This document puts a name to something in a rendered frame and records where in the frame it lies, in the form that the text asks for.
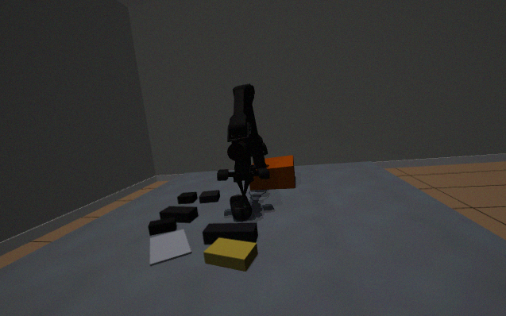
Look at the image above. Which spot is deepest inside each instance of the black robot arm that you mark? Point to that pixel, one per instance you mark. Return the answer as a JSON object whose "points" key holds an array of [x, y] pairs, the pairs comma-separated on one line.
{"points": [[242, 132]]}

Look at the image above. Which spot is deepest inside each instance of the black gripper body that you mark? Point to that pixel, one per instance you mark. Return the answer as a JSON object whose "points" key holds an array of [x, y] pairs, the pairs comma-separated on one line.
{"points": [[223, 174]]}

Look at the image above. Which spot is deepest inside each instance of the yellow rectangular block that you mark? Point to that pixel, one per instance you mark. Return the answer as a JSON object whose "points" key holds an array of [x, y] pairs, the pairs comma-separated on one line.
{"points": [[233, 254]]}

